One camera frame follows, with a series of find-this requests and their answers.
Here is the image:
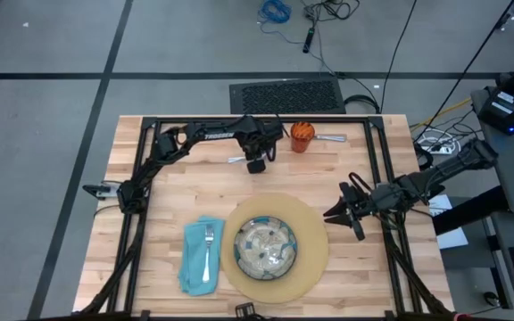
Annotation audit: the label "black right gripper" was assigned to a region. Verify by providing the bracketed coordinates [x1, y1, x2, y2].
[322, 180, 377, 227]

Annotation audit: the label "silver cutlery piece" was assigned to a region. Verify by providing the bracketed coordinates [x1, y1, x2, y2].
[227, 153, 267, 164]

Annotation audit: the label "orange drinking glass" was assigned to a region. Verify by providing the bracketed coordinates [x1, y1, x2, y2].
[289, 120, 316, 154]

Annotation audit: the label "round woven straw placemat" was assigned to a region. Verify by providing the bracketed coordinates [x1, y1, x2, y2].
[220, 192, 329, 305]

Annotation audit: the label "patterned ceramic plate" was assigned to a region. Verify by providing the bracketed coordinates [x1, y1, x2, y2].
[233, 216, 298, 281]

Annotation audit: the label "silver fork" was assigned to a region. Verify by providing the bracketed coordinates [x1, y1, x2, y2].
[202, 224, 215, 284]

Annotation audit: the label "light blue cloth napkin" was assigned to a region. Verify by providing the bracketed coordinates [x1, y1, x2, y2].
[177, 216, 226, 298]

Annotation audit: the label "silver table knife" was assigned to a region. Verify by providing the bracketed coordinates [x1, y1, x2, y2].
[314, 133, 347, 144]

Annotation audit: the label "white paper sheet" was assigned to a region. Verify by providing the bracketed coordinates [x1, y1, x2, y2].
[428, 194, 470, 251]

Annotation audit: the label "black stand leg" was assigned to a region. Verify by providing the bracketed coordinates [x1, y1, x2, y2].
[433, 185, 510, 236]

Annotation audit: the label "black device with labels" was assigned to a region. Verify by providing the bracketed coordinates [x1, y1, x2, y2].
[478, 86, 514, 136]

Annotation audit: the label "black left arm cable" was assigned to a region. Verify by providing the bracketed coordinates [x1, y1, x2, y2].
[264, 136, 290, 163]

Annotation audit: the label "coiled black cable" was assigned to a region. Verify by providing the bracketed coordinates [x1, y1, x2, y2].
[344, 94, 381, 115]

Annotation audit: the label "black table-level camera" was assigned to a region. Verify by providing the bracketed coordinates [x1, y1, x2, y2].
[234, 301, 261, 321]

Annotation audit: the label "blue coiled floor cable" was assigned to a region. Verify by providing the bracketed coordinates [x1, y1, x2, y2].
[258, 0, 305, 45]

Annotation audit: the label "black tangled floor cables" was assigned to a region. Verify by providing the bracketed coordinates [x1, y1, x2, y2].
[301, 0, 361, 22]

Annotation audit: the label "yellow floor cable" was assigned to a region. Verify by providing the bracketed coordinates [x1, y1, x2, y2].
[410, 97, 475, 131]

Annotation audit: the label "long black floor cable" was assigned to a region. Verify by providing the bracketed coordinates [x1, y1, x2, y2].
[379, 0, 419, 115]

